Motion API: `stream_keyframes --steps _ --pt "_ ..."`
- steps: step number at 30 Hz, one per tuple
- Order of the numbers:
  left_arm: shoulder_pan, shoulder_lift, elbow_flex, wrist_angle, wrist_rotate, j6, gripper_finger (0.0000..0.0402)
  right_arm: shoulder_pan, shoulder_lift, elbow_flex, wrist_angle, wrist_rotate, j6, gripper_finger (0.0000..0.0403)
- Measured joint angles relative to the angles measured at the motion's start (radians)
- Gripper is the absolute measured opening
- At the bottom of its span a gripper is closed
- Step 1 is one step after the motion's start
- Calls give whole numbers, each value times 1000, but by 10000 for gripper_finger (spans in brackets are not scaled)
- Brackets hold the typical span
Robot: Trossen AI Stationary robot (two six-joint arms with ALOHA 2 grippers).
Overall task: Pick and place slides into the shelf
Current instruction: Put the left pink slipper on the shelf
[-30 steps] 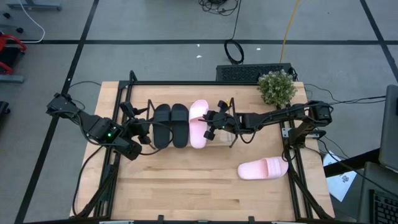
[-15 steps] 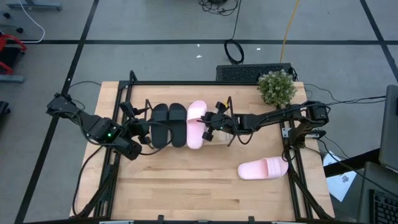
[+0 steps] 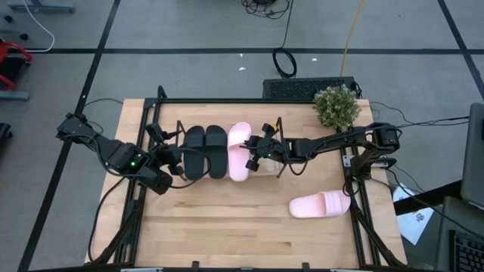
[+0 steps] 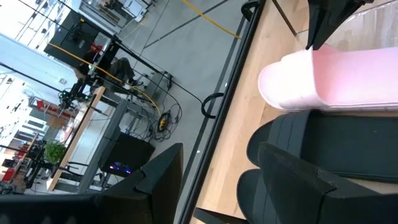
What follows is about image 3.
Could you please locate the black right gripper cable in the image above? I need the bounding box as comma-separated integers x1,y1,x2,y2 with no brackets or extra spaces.
281,150,304,177

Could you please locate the black slide sandal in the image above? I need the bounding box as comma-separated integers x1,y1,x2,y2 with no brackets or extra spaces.
204,125,229,180
182,125,206,181

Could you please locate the white floor cable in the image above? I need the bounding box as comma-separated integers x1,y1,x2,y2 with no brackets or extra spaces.
20,0,56,53

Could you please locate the black coiled floor cable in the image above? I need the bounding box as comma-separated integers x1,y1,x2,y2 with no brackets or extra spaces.
271,0,298,79

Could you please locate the black thick base cable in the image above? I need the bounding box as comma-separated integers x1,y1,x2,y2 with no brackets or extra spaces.
87,176,128,264

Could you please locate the grey desk foot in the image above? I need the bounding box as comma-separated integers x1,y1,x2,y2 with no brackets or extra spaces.
0,90,30,102
7,0,76,14

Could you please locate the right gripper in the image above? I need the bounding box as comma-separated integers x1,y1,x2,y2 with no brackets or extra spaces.
239,122,289,173

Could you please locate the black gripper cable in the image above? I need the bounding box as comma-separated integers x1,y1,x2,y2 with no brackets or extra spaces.
166,147,213,190
281,150,304,177

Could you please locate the black tangled cable bundle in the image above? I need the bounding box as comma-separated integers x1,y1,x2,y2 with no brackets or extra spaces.
240,0,291,20

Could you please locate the small green potted plant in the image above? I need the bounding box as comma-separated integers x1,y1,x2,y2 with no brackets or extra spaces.
312,85,361,131

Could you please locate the grey laptop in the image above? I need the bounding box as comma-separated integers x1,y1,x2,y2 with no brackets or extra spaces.
433,102,484,272

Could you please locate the black aluminium table frame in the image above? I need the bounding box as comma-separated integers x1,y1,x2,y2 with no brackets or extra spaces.
85,85,408,272

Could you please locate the black wire shoe rack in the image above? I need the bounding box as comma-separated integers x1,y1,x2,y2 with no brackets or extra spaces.
174,116,289,179

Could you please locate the yellow floor cable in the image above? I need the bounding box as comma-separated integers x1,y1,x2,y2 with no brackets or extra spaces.
339,0,367,76

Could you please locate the black desk bar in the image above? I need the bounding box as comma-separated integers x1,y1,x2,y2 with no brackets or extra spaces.
392,179,463,216

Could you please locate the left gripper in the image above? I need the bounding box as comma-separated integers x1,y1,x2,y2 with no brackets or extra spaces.
146,122,186,177

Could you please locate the white paper sheet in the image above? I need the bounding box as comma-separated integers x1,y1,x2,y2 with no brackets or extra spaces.
392,184,435,246

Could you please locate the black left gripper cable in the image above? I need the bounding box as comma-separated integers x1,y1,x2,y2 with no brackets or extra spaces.
166,147,213,190

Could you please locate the black thin floor cable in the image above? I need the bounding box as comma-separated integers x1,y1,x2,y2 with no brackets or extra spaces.
76,97,124,136

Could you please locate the pink slide sandal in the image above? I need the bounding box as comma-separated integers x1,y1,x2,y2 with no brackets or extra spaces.
288,190,352,219
227,122,253,182

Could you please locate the red metal frame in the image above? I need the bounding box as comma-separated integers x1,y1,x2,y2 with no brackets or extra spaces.
0,40,33,91

